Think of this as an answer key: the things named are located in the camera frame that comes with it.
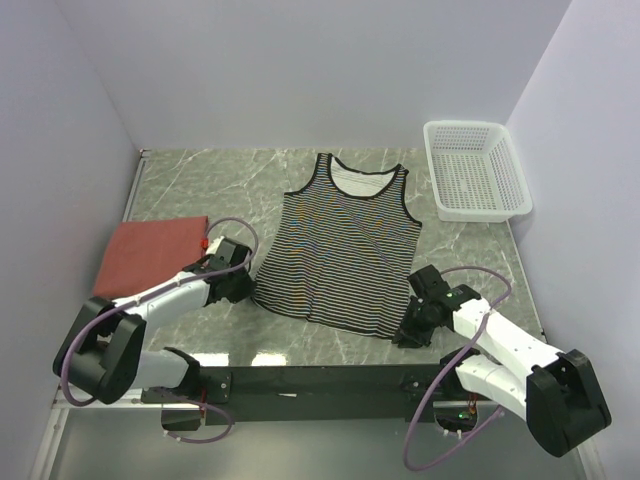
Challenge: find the rust red tank top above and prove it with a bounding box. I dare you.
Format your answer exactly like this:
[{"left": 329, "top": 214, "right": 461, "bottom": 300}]
[{"left": 93, "top": 216, "right": 208, "bottom": 299}]

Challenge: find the striped multicolour tank top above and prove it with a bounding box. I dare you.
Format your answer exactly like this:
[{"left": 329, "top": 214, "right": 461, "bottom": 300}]
[{"left": 253, "top": 153, "right": 422, "bottom": 339}]

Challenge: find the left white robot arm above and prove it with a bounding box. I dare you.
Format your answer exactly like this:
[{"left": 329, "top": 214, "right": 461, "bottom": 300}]
[{"left": 53, "top": 237, "right": 254, "bottom": 407}]

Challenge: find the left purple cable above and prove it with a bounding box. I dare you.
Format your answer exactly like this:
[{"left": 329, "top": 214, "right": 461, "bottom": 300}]
[{"left": 60, "top": 216, "right": 260, "bottom": 445}]

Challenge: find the white plastic laundry basket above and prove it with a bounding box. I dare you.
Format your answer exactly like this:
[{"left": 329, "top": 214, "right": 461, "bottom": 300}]
[{"left": 423, "top": 120, "right": 533, "bottom": 223}]

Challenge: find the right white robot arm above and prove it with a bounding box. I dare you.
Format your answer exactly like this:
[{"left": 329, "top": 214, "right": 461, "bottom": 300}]
[{"left": 393, "top": 265, "right": 612, "bottom": 457}]

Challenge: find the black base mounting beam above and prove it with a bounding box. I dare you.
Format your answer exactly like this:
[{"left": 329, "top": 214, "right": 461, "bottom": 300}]
[{"left": 141, "top": 362, "right": 444, "bottom": 433}]

